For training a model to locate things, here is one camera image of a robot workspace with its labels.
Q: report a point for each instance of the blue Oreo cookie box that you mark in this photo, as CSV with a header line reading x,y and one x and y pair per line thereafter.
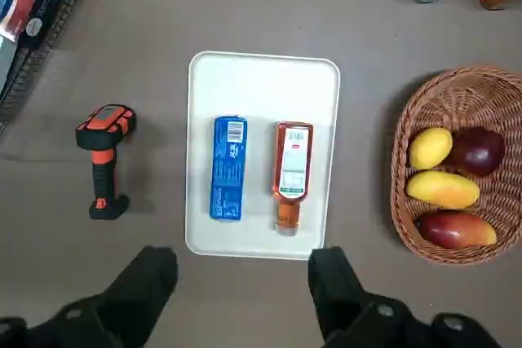
x,y
227,173

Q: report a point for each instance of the amber tea beverage bottle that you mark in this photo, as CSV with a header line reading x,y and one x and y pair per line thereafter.
x,y
293,160

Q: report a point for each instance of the red yellow mango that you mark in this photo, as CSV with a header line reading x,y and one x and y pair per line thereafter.
x,y
454,230

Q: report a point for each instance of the blue red snack box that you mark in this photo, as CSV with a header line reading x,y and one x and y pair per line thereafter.
x,y
36,1

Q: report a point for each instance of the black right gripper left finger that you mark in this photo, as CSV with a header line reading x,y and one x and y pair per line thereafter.
x,y
122,307

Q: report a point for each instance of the dark red round fruit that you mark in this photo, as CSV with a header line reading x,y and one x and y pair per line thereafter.
x,y
477,152

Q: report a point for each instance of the small yellow mango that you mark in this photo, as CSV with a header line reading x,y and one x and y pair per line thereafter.
x,y
430,148

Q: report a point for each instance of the large yellow mango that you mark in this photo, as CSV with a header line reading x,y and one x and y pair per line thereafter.
x,y
442,190

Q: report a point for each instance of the orange black barcode scanner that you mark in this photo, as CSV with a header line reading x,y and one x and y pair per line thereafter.
x,y
104,168

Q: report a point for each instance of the white plastic tray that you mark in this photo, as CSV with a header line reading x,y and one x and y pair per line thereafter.
x,y
261,87

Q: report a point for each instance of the brown wicker basket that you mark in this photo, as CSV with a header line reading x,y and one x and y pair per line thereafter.
x,y
456,95

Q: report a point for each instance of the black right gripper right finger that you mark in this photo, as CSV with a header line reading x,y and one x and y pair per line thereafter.
x,y
346,307

